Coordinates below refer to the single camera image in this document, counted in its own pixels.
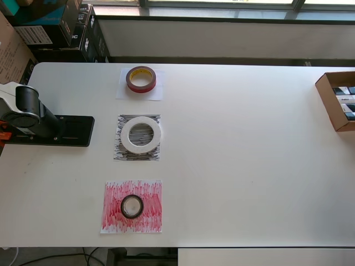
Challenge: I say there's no black scribbled paper sheet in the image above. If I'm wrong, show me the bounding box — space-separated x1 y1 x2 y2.
113 113 162 162

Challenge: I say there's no large brown cardboard box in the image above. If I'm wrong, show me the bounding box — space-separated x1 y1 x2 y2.
0 11 38 85

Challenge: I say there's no white rectangular board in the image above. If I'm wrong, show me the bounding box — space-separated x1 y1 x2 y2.
177 248 355 266

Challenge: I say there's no black floor cable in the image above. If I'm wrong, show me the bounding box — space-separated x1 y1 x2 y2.
16 246 109 266

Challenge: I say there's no open brown cardboard tray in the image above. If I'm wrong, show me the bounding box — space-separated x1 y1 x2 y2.
315 71 355 132

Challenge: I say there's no dark window frame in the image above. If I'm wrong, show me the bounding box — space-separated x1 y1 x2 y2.
94 0 355 23

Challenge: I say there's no black box white label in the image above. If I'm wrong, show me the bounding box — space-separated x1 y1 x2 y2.
13 0 84 51

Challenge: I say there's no white floor cable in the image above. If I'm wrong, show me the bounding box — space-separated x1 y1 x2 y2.
0 245 19 266

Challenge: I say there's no orange black table clamp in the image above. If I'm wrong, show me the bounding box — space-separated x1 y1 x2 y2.
0 120 13 142

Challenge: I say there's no black table leg frame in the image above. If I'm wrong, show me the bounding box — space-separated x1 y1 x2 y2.
106 247 178 266

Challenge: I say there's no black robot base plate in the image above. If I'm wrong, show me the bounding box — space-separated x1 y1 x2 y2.
8 115 95 148

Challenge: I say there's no red tape roll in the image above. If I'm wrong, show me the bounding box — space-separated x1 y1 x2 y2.
125 65 157 94

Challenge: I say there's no teal black printed box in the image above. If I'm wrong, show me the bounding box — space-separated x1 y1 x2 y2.
0 0 69 27

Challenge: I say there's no white carton black lettering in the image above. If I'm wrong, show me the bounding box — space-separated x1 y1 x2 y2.
334 95 355 105

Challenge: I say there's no red scribbled paper sheet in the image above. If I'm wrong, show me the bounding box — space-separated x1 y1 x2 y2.
100 179 163 234

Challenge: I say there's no black box white lettering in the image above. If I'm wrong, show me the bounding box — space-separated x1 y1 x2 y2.
88 13 112 64
27 4 97 63

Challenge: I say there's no white tape roll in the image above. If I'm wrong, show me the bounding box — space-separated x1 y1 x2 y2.
120 116 163 155

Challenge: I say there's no plain white paper sheet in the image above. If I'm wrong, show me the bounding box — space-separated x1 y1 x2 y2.
115 68 165 101

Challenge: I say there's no black tape roll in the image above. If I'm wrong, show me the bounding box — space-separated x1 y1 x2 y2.
120 194 144 220

